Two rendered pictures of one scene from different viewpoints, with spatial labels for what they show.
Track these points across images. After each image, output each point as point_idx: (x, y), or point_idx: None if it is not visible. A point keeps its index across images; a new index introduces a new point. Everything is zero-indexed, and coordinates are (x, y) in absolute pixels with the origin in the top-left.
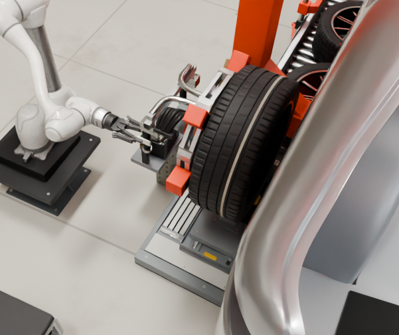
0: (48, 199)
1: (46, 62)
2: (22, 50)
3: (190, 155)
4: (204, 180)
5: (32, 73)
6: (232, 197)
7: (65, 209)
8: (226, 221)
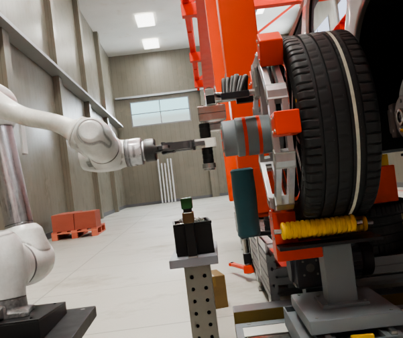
0: None
1: (17, 174)
2: (9, 106)
3: (283, 85)
4: (320, 89)
5: (31, 112)
6: (363, 90)
7: None
8: (342, 297)
